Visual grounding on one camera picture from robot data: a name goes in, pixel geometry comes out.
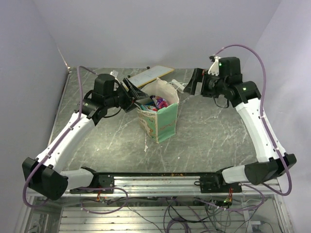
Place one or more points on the teal Fox's mint bag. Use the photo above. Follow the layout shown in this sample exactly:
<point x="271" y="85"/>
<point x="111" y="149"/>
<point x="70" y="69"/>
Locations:
<point x="149" y="108"/>

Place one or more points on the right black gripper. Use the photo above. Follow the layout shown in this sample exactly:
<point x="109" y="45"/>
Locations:
<point x="198" y="76"/>

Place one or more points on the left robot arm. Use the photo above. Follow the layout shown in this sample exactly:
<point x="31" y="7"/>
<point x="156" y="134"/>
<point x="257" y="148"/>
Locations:
<point x="44" y="174"/>

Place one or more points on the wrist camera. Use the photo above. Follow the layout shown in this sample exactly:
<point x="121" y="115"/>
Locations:
<point x="114" y="73"/>
<point x="214" y="68"/>

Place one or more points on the purple red candy bag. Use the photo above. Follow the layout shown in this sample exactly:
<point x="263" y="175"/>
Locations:
<point x="159" y="102"/>

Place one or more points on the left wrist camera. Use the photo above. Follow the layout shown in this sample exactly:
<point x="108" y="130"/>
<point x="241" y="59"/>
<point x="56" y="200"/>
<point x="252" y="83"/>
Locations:
<point x="114" y="73"/>

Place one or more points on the aluminium rail frame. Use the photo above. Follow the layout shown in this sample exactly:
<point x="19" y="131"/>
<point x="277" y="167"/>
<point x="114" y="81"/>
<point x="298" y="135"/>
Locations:
<point x="156" y="203"/>

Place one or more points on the yellow framed whiteboard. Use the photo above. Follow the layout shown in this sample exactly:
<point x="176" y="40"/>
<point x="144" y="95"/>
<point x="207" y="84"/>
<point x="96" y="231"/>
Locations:
<point x="150" y="75"/>

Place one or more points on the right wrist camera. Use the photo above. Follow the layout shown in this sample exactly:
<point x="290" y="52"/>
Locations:
<point x="214" y="68"/>

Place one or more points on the decorated paper gift bag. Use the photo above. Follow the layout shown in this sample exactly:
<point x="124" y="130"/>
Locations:
<point x="160" y="125"/>

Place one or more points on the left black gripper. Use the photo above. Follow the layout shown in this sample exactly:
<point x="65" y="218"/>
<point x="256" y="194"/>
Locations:
<point x="129" y="100"/>

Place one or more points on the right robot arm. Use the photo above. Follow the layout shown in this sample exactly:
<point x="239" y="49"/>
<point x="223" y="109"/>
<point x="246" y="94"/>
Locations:
<point x="224" y="78"/>

